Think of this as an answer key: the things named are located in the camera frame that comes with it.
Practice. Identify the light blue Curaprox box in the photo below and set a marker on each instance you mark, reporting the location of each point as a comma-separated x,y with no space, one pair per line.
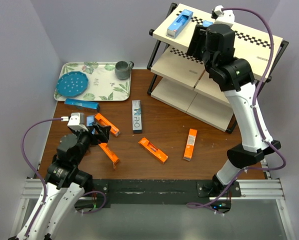
90,120
206,23
176,27

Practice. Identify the grey ceramic mug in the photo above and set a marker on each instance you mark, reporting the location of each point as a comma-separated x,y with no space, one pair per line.
123,69

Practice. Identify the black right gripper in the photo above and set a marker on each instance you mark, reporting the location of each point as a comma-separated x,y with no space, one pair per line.
199,37

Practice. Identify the leaf patterned serving tray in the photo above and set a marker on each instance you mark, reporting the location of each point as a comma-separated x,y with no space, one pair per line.
103,83

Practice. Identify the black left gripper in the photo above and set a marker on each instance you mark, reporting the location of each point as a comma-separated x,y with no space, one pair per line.
102,135

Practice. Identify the silver R&O toothpaste box centre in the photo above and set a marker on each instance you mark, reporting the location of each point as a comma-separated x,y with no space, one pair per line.
136,117

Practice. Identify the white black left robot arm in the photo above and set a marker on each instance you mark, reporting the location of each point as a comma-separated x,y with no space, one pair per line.
64,183

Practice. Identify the teal dotted plate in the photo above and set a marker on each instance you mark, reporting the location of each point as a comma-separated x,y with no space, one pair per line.
72,84

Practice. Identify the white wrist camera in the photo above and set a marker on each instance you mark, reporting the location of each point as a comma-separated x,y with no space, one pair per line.
76,121
221,16

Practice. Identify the orange Curaprox box open flap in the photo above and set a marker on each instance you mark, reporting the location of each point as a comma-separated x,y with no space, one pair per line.
110,154

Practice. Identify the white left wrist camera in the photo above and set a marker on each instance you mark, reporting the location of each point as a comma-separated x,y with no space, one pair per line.
76,121

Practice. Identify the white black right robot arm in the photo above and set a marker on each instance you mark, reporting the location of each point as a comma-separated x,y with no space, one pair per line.
242,120

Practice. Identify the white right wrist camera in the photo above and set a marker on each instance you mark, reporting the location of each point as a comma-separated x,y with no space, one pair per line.
221,16

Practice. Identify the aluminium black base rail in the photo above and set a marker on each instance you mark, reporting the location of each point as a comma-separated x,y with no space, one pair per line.
190,192

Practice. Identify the blue silver R&O toothpaste box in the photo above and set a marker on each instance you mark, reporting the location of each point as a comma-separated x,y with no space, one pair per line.
90,105

